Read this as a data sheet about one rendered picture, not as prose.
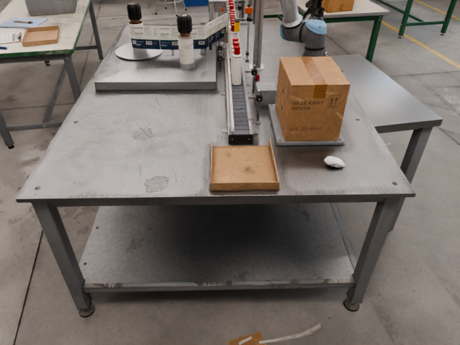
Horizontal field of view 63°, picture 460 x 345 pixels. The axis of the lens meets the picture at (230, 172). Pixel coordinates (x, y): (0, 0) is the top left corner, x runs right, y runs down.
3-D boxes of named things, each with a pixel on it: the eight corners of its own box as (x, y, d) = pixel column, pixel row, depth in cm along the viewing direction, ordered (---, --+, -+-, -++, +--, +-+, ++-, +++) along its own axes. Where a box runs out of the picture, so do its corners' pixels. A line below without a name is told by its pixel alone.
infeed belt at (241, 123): (224, 27, 298) (224, 21, 296) (235, 27, 298) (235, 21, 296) (231, 142, 168) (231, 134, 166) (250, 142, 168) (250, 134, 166)
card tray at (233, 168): (211, 146, 167) (211, 139, 165) (270, 146, 168) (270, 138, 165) (210, 191, 143) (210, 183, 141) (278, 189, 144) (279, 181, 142)
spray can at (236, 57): (231, 81, 208) (231, 44, 196) (241, 81, 208) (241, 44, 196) (231, 85, 204) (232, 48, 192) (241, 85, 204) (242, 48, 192)
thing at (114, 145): (124, 27, 306) (124, 24, 305) (309, 26, 310) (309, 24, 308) (16, 202, 140) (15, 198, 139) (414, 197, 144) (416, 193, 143)
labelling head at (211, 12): (209, 35, 269) (208, -4, 253) (227, 35, 270) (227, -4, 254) (209, 42, 258) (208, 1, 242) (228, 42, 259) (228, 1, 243)
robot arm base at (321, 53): (298, 58, 230) (299, 42, 224) (322, 57, 230) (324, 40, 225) (302, 67, 218) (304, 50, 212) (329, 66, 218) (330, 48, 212)
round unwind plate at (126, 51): (120, 44, 255) (120, 42, 254) (166, 44, 256) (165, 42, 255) (110, 61, 231) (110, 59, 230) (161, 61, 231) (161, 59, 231)
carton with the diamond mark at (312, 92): (274, 109, 190) (279, 57, 174) (322, 108, 192) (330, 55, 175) (285, 142, 167) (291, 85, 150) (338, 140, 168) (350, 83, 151)
